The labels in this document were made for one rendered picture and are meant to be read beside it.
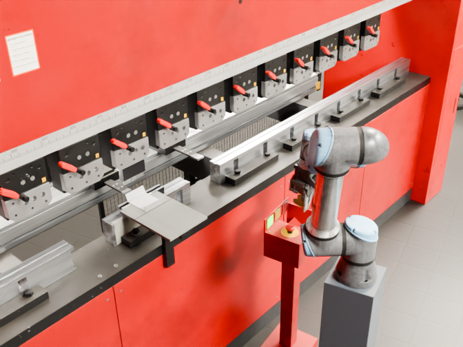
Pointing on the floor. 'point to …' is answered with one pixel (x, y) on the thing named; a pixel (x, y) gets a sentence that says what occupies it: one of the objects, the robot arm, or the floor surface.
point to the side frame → (410, 10)
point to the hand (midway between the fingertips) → (306, 209)
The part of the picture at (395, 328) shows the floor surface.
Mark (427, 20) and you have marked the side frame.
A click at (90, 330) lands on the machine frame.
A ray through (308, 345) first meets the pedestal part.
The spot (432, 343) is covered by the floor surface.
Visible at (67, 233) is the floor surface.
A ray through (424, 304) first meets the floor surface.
